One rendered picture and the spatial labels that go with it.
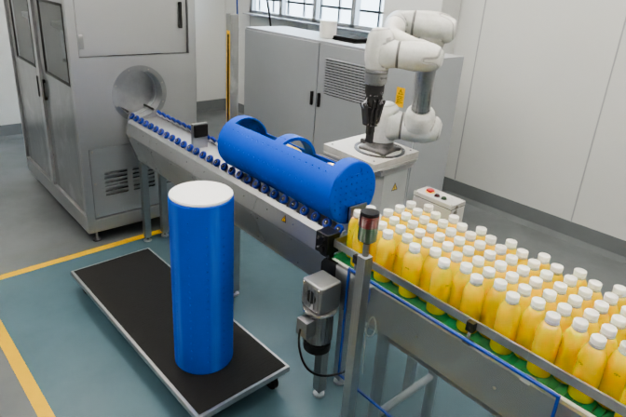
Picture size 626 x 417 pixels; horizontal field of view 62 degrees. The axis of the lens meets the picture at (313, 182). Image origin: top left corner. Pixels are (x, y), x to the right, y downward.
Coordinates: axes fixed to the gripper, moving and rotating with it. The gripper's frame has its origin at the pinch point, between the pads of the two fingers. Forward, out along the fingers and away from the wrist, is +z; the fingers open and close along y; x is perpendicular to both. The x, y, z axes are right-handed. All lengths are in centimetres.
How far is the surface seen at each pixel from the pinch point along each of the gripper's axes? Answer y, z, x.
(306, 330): -41, 69, -14
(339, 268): -24, 48, -13
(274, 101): 148, 56, 257
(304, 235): -14, 51, 20
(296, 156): -11.1, 17.3, 31.8
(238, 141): -14, 21, 74
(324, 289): -35, 51, -17
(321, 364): -10, 115, 6
